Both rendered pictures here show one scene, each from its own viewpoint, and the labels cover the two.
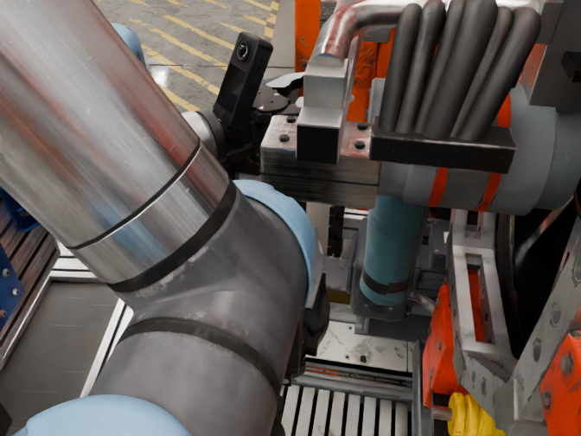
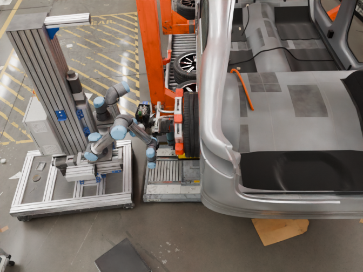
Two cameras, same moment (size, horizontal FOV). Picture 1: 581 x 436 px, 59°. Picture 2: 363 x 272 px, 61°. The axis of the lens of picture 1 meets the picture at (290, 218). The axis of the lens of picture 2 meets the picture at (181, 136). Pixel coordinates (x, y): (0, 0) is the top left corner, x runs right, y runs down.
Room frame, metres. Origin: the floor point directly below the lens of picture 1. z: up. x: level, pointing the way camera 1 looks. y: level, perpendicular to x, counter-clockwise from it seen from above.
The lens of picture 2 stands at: (-1.72, -0.02, 3.05)
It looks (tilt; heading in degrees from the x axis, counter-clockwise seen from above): 47 degrees down; 353
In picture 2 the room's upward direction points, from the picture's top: 4 degrees counter-clockwise
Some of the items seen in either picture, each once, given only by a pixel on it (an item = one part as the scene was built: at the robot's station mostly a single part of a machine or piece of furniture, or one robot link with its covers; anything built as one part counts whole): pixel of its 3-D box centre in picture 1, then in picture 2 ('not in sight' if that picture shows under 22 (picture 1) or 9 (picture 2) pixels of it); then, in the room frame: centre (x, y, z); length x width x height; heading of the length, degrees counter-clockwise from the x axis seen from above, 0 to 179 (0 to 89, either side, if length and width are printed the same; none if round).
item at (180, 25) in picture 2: not in sight; (188, 21); (2.88, -0.77, 0.69); 0.52 x 0.17 x 0.35; 80
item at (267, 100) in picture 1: (245, 130); (147, 123); (0.60, 0.06, 0.80); 0.12 x 0.08 x 0.09; 125
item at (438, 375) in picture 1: (484, 357); not in sight; (0.46, -0.29, 0.48); 0.16 x 0.12 x 0.17; 80
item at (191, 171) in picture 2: not in sight; (196, 157); (0.44, -0.42, 0.32); 0.40 x 0.30 x 0.28; 170
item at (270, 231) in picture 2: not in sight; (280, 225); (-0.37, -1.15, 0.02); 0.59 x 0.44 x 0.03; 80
